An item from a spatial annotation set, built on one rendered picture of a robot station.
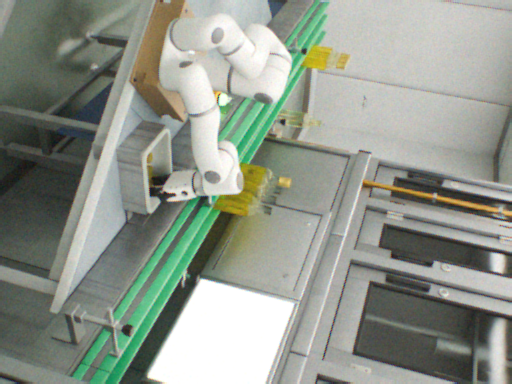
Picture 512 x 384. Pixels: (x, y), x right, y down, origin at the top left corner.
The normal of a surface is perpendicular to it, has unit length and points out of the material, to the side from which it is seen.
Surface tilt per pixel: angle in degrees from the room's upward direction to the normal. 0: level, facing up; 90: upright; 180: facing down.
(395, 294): 90
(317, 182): 91
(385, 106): 90
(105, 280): 90
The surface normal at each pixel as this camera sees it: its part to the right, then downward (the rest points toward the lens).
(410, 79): -0.31, 0.57
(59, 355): 0.04, -0.79
